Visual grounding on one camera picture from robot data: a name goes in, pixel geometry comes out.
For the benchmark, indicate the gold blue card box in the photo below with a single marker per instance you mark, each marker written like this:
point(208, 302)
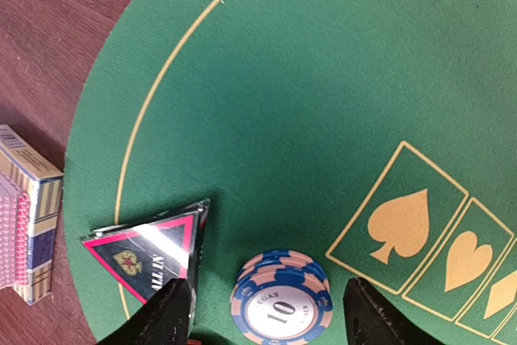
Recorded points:
point(43, 182)

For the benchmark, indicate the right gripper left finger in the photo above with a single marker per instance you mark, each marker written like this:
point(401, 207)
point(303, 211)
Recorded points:
point(164, 319)

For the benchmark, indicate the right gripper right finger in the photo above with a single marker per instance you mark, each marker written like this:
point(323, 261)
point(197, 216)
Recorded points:
point(370, 318)

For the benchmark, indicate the round green poker mat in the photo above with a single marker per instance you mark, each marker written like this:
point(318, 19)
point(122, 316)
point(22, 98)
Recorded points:
point(376, 136)

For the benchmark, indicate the blue chips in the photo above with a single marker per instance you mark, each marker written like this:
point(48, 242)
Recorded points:
point(281, 297)

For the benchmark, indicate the pink playing card deck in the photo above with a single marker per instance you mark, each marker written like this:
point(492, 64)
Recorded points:
point(15, 215)

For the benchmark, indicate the black red triangle all-in marker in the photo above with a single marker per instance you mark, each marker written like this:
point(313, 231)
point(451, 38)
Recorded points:
point(143, 256)

